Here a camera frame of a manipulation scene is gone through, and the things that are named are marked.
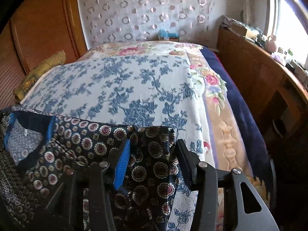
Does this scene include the yellow-green pillow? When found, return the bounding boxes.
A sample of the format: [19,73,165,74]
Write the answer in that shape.
[13,50,67,100]

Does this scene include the white pipe cover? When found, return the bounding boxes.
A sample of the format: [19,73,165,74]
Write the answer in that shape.
[239,0,254,23]

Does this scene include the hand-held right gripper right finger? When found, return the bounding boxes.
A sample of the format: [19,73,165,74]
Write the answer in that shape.
[175,139,280,231]

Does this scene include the wooden side cabinet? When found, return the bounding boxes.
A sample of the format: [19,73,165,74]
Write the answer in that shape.
[217,26,308,150]

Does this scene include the cardboard box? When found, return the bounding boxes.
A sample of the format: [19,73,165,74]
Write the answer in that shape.
[231,24,250,38]

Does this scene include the blue floral white cloth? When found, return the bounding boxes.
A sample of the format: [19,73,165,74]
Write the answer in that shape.
[20,54,213,231]

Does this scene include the blue box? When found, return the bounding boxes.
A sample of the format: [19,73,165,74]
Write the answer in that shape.
[158,29,180,41]

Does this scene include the navy circle-patterned shirt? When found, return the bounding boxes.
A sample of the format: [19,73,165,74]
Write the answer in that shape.
[0,107,183,231]

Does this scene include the stack of papers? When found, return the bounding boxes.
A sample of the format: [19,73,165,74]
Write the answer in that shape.
[221,15,239,29]

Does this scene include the window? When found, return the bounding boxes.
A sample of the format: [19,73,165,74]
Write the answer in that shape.
[266,0,308,53]

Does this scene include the wooden slatted wardrobe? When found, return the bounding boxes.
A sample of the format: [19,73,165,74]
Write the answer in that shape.
[0,0,88,111]

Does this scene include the circle-patterned wall cloth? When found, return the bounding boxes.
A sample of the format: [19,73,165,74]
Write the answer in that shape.
[76,0,217,51]

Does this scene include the navy blue blanket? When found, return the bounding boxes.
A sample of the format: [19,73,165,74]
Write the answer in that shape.
[201,47,275,198]

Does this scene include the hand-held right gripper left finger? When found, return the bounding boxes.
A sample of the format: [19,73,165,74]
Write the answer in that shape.
[44,139,132,231]

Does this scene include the pale plastic bag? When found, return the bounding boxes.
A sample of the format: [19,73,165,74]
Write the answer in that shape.
[271,52,287,65]

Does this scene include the pink ceramic vase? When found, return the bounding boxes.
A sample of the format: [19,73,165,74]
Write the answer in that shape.
[268,35,278,52]

